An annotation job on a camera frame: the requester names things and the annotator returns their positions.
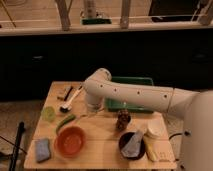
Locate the small metal fork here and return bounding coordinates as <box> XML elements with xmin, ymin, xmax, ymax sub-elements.
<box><xmin>77</xmin><ymin>113</ymin><xmax>98</xmax><ymax>119</ymax></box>

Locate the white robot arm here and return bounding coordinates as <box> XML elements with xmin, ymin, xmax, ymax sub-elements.
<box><xmin>83</xmin><ymin>68</ymin><xmax>213</xmax><ymax>171</ymax></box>

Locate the dark brown bowl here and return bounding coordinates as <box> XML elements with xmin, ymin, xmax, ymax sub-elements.
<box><xmin>118</xmin><ymin>132</ymin><xmax>146</xmax><ymax>160</ymax></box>

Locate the red bowl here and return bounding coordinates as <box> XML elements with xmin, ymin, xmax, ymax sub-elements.
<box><xmin>54</xmin><ymin>126</ymin><xmax>86</xmax><ymax>158</ymax></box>

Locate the green plastic tray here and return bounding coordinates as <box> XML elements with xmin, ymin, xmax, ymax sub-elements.
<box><xmin>105</xmin><ymin>76</ymin><xmax>153</xmax><ymax>114</ymax></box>

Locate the green pepper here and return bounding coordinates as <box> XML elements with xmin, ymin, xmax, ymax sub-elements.
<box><xmin>55</xmin><ymin>114</ymin><xmax>76</xmax><ymax>134</ymax></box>

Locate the brown pine cone figure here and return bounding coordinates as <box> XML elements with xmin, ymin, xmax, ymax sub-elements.
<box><xmin>116</xmin><ymin>109</ymin><xmax>131</xmax><ymax>131</ymax></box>

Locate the light green cup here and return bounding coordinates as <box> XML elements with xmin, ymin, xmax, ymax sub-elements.
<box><xmin>41</xmin><ymin>106</ymin><xmax>55</xmax><ymax>122</ymax></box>

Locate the grey cloth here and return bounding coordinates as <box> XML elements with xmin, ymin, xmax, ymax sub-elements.
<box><xmin>121</xmin><ymin>131</ymin><xmax>143</xmax><ymax>157</ymax></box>

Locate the blue sponge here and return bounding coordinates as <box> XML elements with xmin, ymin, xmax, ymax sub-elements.
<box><xmin>35</xmin><ymin>138</ymin><xmax>51</xmax><ymax>163</ymax></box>

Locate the black pole stand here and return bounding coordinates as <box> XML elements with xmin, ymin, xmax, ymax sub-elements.
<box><xmin>9</xmin><ymin>122</ymin><xmax>25</xmax><ymax>171</ymax></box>

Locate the green base background stand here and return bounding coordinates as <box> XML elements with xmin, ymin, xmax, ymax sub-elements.
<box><xmin>81</xmin><ymin>0</ymin><xmax>111</xmax><ymax>25</ymax></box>

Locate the dark handled small tool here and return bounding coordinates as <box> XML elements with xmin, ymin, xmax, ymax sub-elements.
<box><xmin>57</xmin><ymin>86</ymin><xmax>73</xmax><ymax>101</ymax></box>

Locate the black floor cable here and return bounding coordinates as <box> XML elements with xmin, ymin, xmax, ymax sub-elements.
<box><xmin>169</xmin><ymin>132</ymin><xmax>184</xmax><ymax>141</ymax></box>

